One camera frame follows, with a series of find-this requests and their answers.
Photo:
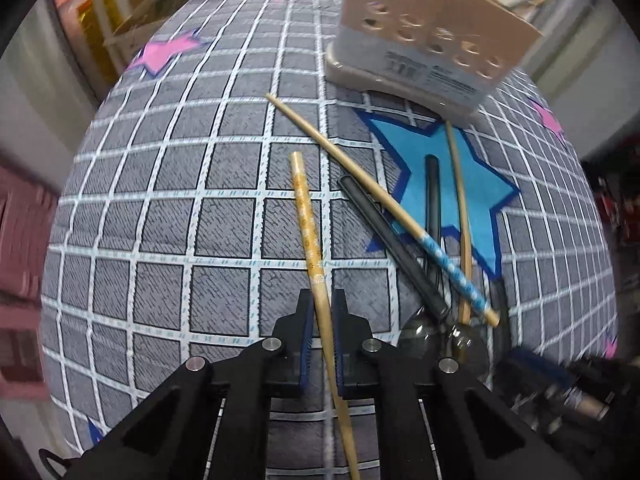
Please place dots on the red festive decorations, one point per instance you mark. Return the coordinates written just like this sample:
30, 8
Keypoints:
612, 200

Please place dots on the grey checkered star tablecloth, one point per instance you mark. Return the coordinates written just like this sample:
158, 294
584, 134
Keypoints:
175, 210

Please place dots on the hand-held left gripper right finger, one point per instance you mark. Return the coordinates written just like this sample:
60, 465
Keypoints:
341, 355

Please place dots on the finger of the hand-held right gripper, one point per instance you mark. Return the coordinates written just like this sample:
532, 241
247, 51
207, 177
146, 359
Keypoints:
532, 362

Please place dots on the pink ribbed storage box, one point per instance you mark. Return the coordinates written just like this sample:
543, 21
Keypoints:
20, 220

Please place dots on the cream tiered storage cart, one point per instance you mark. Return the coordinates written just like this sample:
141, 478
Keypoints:
111, 20

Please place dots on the orange-patterned wooden chopstick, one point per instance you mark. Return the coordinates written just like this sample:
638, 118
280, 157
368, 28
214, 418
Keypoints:
307, 225

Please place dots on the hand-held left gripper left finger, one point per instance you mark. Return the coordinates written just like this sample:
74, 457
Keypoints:
306, 350

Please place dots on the plain wooden chopstick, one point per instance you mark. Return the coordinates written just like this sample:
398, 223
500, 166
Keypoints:
457, 195

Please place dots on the beige plastic utensil holder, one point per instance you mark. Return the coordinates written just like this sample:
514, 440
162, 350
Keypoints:
425, 20

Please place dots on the blue-patterned wooden chopstick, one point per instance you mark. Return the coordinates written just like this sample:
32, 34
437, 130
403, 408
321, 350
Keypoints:
455, 271

